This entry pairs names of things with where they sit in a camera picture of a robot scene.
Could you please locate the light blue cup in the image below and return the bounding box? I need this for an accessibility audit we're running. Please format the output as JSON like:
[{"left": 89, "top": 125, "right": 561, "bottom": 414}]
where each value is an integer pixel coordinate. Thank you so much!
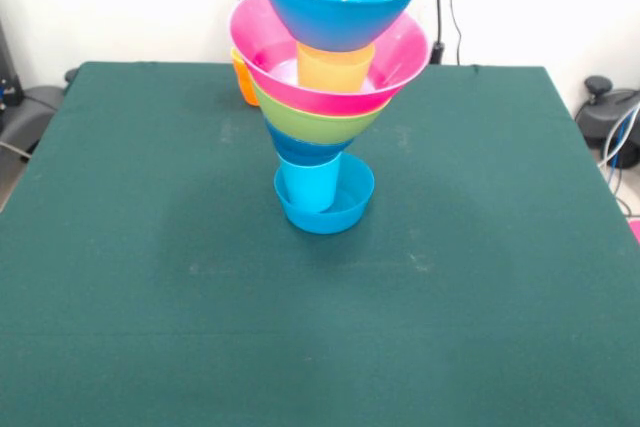
[{"left": 277, "top": 152, "right": 344, "bottom": 213}]

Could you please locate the small dark blue bowl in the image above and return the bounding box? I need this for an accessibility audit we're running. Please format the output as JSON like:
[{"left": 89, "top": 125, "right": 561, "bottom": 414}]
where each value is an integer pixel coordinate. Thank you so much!
[{"left": 263, "top": 116, "right": 357, "bottom": 167}]

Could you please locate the small ribbed blue bowl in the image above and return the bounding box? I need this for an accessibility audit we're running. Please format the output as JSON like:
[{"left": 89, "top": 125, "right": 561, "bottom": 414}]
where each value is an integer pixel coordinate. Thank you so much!
[{"left": 273, "top": 152, "right": 376, "bottom": 235}]

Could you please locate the lime green bowl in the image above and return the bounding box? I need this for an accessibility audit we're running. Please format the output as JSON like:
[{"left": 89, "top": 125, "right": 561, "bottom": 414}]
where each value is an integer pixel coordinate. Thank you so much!
[{"left": 252, "top": 81, "right": 392, "bottom": 144}]

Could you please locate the yellow ribbed cup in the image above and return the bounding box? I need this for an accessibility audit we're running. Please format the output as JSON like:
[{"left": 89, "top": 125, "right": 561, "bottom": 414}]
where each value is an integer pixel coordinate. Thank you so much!
[{"left": 295, "top": 41, "right": 377, "bottom": 94}]

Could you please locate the large pink bowl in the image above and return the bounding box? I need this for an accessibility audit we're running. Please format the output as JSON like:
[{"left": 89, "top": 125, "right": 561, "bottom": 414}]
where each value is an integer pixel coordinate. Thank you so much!
[{"left": 228, "top": 0, "right": 431, "bottom": 117}]

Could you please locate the large blue bowl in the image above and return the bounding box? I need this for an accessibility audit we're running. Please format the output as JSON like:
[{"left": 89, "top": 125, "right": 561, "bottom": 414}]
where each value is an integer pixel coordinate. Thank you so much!
[{"left": 252, "top": 0, "right": 419, "bottom": 53}]

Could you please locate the orange cup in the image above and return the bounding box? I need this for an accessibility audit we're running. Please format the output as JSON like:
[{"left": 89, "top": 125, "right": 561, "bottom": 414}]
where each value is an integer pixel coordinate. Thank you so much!
[{"left": 229, "top": 46, "right": 261, "bottom": 108}]

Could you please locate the dark green table cloth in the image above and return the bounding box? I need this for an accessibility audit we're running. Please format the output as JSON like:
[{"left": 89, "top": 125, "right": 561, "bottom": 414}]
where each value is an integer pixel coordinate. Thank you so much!
[{"left": 0, "top": 61, "right": 640, "bottom": 427}]

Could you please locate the black equipment base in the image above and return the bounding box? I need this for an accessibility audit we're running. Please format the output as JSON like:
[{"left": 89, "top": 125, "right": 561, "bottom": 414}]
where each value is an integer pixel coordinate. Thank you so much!
[
  {"left": 0, "top": 21, "right": 79, "bottom": 163},
  {"left": 574, "top": 75, "right": 640, "bottom": 148}
]

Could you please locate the black wall cable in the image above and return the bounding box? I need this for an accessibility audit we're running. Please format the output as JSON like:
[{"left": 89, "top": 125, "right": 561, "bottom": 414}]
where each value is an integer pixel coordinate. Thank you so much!
[{"left": 448, "top": 0, "right": 481, "bottom": 71}]

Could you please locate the blue cable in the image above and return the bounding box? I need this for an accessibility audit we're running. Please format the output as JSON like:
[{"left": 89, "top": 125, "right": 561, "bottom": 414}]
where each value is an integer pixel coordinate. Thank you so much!
[{"left": 604, "top": 111, "right": 640, "bottom": 171}]

